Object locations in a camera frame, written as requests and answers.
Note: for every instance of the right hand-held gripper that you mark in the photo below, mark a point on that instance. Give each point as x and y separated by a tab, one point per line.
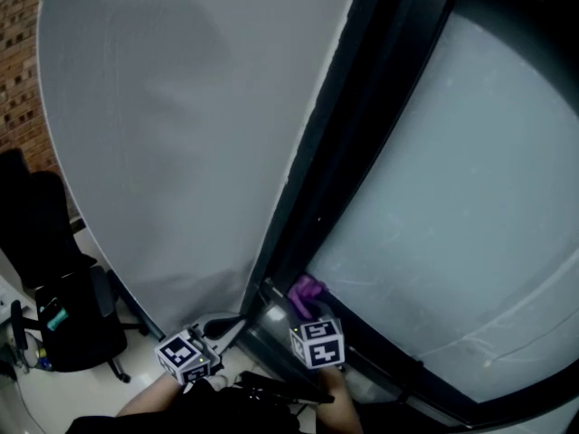
323	346

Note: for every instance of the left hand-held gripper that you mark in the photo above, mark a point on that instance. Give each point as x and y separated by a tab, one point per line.
181	355

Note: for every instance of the purple cloth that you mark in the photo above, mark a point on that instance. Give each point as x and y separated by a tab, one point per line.
305	289

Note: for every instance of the person's right forearm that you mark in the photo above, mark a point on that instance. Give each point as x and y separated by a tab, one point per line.
339	405

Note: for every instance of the person's left forearm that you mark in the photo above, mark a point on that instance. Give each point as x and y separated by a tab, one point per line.
149	396

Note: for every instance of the black monitor on stand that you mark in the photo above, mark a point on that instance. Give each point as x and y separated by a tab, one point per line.
280	387

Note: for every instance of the person's dark clothing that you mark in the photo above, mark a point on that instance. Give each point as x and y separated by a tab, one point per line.
203	414

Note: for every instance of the teal object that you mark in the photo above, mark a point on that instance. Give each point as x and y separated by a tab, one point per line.
58	320

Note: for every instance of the black phone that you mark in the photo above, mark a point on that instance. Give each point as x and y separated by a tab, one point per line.
50	305

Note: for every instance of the frosted glass window pane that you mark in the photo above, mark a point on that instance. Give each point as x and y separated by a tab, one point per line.
452	197

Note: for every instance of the black office chair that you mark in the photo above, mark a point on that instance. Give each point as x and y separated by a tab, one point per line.
40	224

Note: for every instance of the black window frame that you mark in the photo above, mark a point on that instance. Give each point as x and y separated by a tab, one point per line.
384	61

